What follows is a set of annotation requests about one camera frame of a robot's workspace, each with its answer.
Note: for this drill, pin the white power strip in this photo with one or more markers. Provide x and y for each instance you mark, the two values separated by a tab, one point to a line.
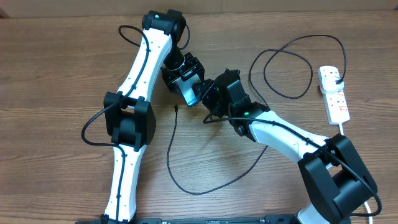
335	103

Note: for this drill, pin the Samsung Galaxy smartphone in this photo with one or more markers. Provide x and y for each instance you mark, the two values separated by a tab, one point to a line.
186	90

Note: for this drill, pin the white charger plug adapter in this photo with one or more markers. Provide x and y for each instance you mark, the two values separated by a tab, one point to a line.
331	85

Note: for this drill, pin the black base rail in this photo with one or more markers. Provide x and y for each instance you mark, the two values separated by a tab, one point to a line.
268	219

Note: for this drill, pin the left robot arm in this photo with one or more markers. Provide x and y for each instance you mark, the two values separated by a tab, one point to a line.
130	120

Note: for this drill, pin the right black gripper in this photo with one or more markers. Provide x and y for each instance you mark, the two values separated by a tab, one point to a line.
206	94

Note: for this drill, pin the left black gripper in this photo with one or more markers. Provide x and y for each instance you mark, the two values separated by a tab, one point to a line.
194	66

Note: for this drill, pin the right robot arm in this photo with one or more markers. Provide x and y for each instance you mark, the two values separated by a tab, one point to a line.
335	176

